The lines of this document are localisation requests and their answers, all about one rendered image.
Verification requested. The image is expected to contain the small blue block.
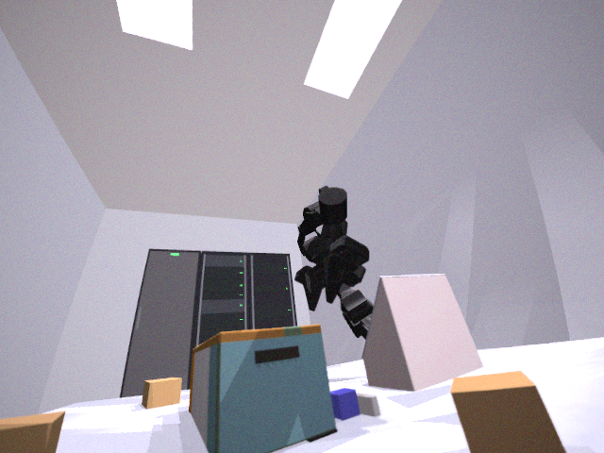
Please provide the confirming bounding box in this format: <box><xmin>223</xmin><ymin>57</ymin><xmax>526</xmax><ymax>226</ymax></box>
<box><xmin>331</xmin><ymin>388</ymin><xmax>360</xmax><ymax>421</ymax></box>

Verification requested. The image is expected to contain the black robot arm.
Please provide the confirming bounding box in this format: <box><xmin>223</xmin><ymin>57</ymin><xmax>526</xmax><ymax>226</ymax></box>
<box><xmin>297</xmin><ymin>186</ymin><xmax>374</xmax><ymax>340</ymax></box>

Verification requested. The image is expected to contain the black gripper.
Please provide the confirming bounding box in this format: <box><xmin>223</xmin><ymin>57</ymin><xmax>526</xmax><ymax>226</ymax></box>
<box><xmin>294</xmin><ymin>230</ymin><xmax>369</xmax><ymax>311</ymax></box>

